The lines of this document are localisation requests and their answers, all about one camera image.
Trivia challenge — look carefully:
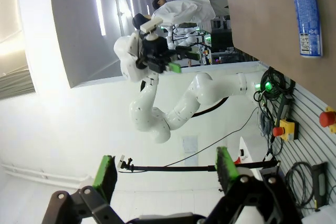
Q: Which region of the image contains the coiled black cable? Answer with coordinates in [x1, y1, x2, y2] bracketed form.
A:
[285, 161, 317, 210]

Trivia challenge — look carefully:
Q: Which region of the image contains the grey slatted panel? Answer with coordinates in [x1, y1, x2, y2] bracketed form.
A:
[258, 60, 336, 221]

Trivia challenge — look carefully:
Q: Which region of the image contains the yellow emergency stop box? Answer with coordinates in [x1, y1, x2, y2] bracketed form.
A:
[272, 119, 299, 142]

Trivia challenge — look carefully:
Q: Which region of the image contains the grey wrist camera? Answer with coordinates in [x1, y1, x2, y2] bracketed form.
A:
[140, 18, 163, 34]

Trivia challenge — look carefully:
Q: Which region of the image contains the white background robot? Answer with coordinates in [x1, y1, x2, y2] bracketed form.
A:
[160, 23, 211, 51]

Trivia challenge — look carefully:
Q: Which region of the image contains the red emergency stop button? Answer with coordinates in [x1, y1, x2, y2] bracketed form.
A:
[319, 105, 336, 127]

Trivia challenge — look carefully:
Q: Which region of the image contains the black arm hose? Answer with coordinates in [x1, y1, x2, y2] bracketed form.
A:
[192, 95, 229, 119]

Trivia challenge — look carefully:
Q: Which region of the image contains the blue drink can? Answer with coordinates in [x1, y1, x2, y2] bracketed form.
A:
[293, 0, 323, 58]

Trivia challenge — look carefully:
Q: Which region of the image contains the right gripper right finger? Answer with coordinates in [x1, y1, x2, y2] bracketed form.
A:
[207, 146, 302, 224]

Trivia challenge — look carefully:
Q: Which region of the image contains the black cable bundle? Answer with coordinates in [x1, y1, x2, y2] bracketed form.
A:
[253, 66, 296, 103]

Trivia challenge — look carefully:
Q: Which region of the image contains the black camera boom pole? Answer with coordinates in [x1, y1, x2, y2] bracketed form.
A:
[118, 155, 280, 174]

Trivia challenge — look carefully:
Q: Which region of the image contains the thin black cable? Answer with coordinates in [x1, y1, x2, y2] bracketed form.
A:
[163, 107, 260, 169]

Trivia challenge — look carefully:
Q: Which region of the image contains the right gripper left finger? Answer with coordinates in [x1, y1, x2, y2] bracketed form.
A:
[41, 155, 124, 224]

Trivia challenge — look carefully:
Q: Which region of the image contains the person in white jacket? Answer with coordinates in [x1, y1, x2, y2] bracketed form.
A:
[132, 0, 230, 32]

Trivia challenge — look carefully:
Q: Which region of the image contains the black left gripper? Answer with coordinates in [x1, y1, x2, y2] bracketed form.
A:
[135, 34, 201, 74]

